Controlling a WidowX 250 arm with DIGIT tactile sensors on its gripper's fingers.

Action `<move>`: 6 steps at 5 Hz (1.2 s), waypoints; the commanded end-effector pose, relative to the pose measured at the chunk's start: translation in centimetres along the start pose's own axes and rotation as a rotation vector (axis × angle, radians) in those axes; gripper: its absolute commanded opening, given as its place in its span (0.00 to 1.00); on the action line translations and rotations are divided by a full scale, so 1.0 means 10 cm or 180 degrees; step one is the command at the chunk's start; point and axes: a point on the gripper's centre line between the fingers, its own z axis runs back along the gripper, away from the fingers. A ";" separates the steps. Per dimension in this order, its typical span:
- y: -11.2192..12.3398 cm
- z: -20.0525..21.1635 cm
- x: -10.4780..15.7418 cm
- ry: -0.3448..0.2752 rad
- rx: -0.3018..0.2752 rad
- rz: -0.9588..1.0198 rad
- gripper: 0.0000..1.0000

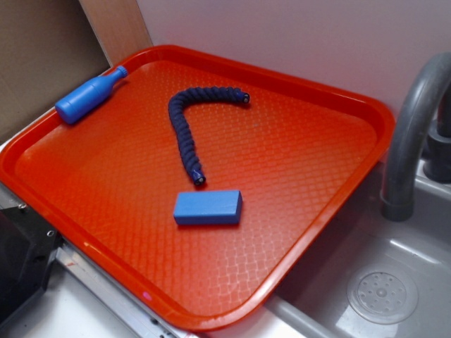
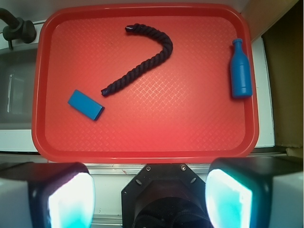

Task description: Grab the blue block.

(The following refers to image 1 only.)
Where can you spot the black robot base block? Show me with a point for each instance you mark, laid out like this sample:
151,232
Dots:
28,250

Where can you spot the blue plastic toy bottle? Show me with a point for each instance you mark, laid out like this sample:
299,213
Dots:
88,96

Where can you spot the grey toy sink basin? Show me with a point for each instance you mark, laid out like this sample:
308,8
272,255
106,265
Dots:
312,298

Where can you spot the brown cardboard panel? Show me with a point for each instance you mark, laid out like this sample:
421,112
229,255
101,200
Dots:
48,48

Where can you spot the orange plastic tray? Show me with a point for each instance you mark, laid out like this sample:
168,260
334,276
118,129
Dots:
109,183

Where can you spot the dark grey faucet handle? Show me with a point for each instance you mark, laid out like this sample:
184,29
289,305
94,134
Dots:
437,165

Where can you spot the grey toy faucet spout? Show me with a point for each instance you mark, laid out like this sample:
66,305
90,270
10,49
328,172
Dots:
418,111

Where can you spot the round sink drain strainer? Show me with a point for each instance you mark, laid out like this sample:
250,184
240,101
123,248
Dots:
382,294

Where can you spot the blue rectangular block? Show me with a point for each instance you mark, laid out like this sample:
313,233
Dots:
208,208

